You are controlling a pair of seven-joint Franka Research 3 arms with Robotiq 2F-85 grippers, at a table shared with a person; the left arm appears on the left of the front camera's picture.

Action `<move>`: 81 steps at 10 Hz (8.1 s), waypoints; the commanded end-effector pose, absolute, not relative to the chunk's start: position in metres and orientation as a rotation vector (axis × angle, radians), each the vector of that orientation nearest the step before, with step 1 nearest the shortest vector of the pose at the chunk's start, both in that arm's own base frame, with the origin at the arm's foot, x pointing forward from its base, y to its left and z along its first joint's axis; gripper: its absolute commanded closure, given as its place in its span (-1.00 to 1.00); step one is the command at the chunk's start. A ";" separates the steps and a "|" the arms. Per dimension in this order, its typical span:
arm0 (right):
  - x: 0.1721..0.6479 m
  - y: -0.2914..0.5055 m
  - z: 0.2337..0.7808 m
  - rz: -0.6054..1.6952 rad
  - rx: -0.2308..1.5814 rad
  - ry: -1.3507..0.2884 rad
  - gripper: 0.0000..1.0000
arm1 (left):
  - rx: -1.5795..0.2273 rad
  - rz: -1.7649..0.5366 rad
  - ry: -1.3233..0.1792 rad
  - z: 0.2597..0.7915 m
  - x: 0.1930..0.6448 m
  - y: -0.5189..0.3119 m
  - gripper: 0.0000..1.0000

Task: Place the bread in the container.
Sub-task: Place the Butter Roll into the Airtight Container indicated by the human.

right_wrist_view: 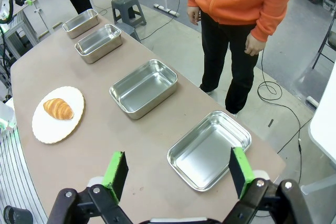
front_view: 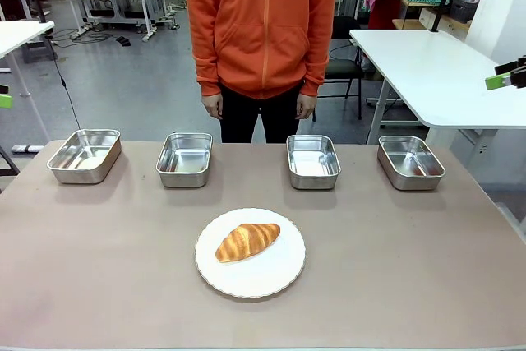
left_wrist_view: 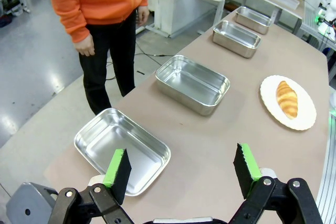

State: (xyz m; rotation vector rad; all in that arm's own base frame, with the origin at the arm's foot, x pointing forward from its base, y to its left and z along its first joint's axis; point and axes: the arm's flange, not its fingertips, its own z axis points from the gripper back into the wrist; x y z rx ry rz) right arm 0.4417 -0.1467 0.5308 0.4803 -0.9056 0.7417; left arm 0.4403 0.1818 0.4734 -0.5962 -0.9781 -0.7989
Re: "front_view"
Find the person's left hand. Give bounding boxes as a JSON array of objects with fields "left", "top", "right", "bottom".
[{"left": 297, "top": 94, "right": 319, "bottom": 121}]

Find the grey plastic crate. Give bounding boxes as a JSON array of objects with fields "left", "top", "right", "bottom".
[{"left": 449, "top": 0, "right": 480, "bottom": 24}]

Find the black floor cable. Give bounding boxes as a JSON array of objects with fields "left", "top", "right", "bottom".
[{"left": 48, "top": 35, "right": 83, "bottom": 131}]

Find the person's left forearm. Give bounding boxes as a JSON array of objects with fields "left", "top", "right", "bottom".
[{"left": 298, "top": 34, "right": 336, "bottom": 99}]

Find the person's right forearm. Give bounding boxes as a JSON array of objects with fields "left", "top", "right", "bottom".
[{"left": 191, "top": 34, "right": 224, "bottom": 99}]

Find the steel rectangular container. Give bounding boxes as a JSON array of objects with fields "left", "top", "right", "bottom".
[
  {"left": 46, "top": 128, "right": 122, "bottom": 185},
  {"left": 376, "top": 135, "right": 446, "bottom": 192},
  {"left": 155, "top": 132, "right": 214, "bottom": 188},
  {"left": 286, "top": 134, "right": 342, "bottom": 191}
]

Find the golden croissant bread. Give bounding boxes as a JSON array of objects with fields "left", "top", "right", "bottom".
[{"left": 215, "top": 223, "right": 282, "bottom": 264}]

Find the red hanging garment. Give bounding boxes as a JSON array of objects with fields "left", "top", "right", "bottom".
[{"left": 367, "top": 0, "right": 408, "bottom": 30}]

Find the person's right hand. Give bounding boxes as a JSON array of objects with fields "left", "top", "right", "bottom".
[{"left": 201, "top": 94, "right": 224, "bottom": 120}]

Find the person in orange hoodie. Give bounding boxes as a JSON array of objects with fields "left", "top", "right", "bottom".
[{"left": 185, "top": 0, "right": 342, "bottom": 145}]

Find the white scalloped gold-rimmed plate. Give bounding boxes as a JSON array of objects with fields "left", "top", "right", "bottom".
[{"left": 194, "top": 207, "right": 307, "bottom": 299}]

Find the large white side table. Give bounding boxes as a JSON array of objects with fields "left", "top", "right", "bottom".
[{"left": 348, "top": 29, "right": 526, "bottom": 150}]

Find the wooden shelf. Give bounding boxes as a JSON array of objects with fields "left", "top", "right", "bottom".
[{"left": 391, "top": 0, "right": 472, "bottom": 42}]

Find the small white side table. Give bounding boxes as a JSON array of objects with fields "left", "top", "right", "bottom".
[{"left": 0, "top": 20, "right": 56, "bottom": 142}]

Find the black folding chair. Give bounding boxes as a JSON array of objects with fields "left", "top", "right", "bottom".
[{"left": 312, "top": 16, "right": 367, "bottom": 122}]

